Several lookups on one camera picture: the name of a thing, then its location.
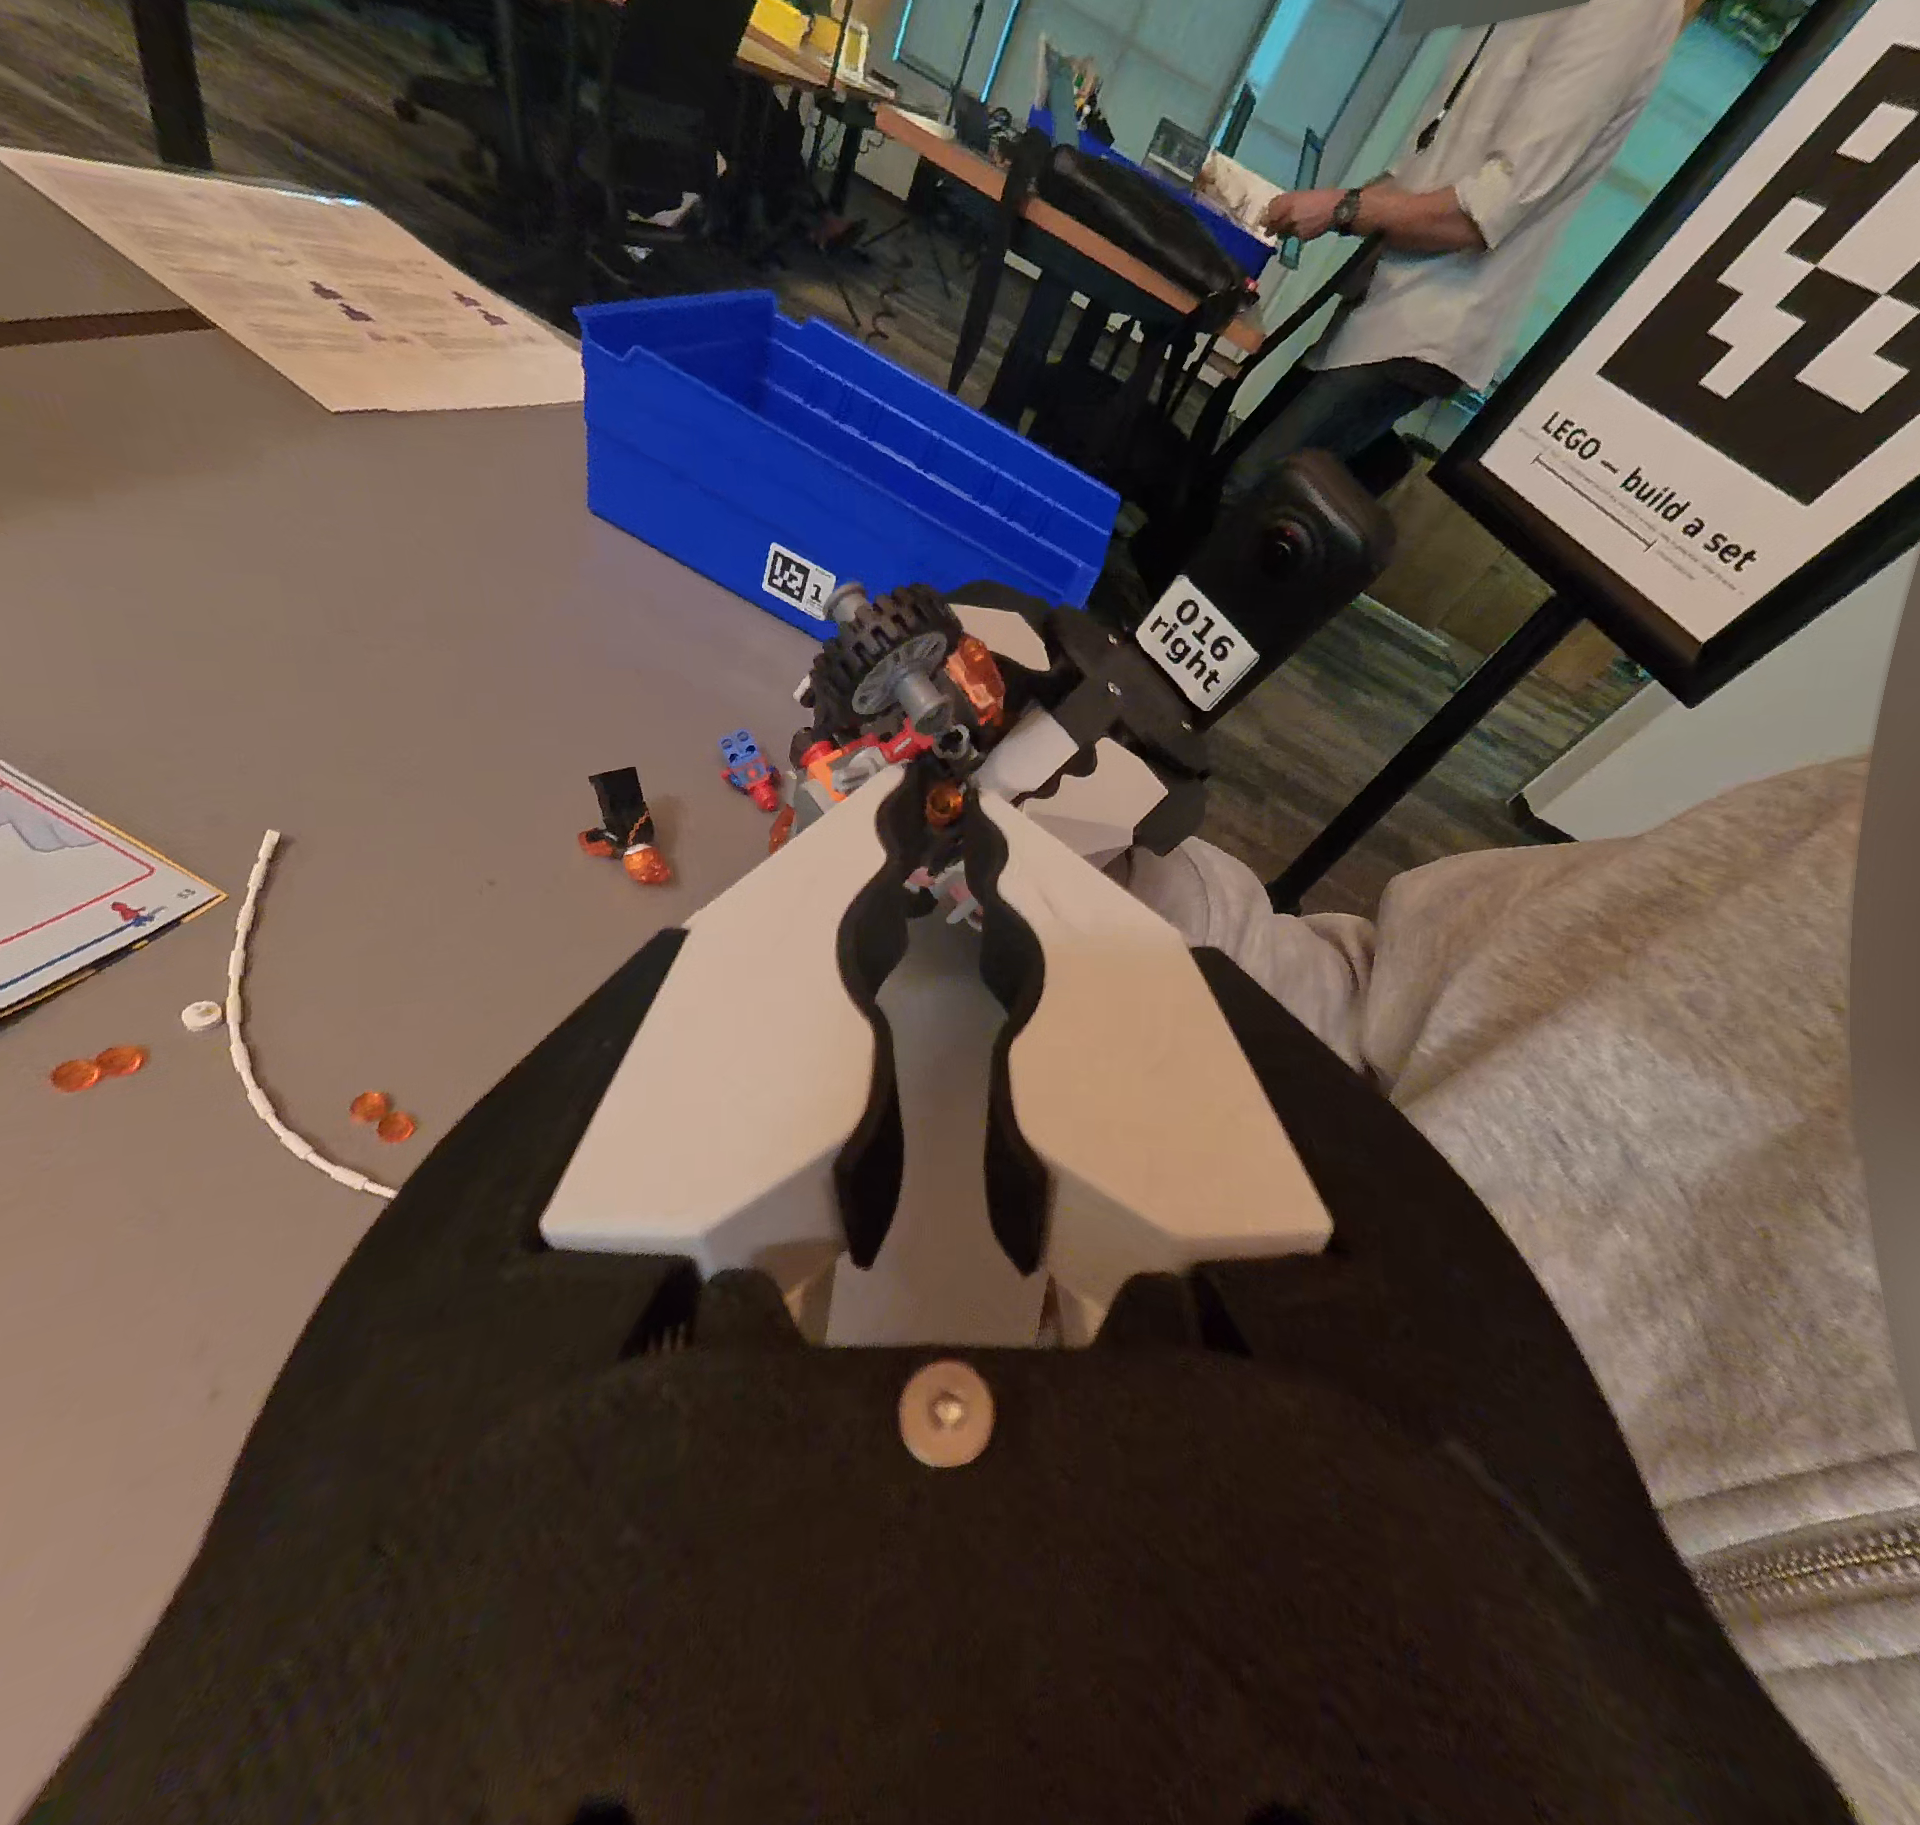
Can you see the lego instruction booklet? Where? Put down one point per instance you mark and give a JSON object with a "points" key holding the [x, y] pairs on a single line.
{"points": [[76, 880]]}

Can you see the blue red lego minifigure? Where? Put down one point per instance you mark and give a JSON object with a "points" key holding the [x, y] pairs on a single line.
{"points": [[746, 767]]}

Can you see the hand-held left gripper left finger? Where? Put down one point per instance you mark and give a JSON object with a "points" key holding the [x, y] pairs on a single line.
{"points": [[705, 1091]]}

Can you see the black office chair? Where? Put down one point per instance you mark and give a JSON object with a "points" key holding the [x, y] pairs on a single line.
{"points": [[675, 101]]}

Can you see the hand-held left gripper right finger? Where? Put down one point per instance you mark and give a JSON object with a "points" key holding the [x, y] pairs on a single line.
{"points": [[1170, 1105]]}

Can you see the black bag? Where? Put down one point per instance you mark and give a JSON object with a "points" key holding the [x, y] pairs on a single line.
{"points": [[1140, 212]]}

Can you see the yellow box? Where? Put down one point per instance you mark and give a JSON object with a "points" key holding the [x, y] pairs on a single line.
{"points": [[787, 18]]}

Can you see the person's right forearm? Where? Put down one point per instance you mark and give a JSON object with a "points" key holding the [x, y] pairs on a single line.
{"points": [[1261, 926]]}

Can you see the printed instruction board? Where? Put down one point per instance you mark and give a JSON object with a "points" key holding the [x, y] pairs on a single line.
{"points": [[300, 281]]}

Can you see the black orange lego motorcycle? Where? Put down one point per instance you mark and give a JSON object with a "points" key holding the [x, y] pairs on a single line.
{"points": [[885, 657]]}

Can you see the background wooden desk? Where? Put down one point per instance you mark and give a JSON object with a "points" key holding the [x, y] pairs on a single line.
{"points": [[931, 138]]}

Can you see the blue storage bin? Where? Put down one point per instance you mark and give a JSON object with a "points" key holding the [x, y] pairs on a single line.
{"points": [[900, 476]]}

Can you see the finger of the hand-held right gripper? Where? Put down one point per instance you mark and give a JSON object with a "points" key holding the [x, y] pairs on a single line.
{"points": [[1118, 812], [1028, 651]]}

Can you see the black framed sign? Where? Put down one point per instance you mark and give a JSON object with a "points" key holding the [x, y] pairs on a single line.
{"points": [[1651, 401]]}

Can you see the black lego minifigure with flames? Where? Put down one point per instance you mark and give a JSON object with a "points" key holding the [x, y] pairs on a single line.
{"points": [[616, 801]]}

